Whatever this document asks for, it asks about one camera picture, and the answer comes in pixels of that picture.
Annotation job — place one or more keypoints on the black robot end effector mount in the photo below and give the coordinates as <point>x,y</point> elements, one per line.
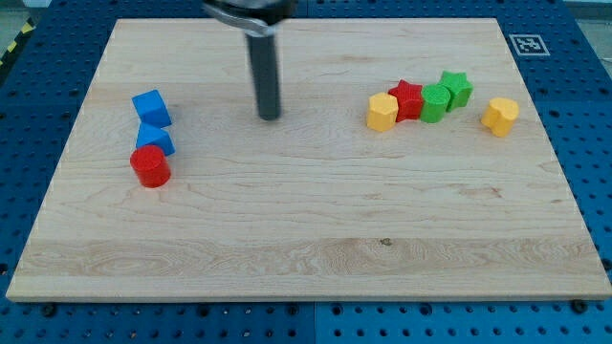
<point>257,18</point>

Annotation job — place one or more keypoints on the yellow heart block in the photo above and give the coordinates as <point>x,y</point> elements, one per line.
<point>500,116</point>

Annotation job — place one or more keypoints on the blue cube block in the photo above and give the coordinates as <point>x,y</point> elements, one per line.
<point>151,109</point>

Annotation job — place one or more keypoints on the yellow hexagon block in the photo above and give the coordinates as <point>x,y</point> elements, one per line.
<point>382,112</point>

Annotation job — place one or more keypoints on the blue triangular block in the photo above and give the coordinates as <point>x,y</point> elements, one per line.
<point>152,135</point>

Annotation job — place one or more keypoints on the red star block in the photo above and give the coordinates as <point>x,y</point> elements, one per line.
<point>409,98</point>

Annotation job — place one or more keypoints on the red cylinder block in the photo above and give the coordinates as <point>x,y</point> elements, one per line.
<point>150,166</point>

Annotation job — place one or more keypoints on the green cylinder block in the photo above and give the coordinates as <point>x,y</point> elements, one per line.
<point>436,99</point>

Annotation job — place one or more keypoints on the wooden board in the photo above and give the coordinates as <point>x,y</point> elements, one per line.
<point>315,205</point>

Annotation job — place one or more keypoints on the green star block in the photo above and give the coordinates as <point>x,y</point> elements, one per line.
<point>459,88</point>

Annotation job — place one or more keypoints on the white fiducial marker tag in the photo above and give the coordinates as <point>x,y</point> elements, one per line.
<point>526,44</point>

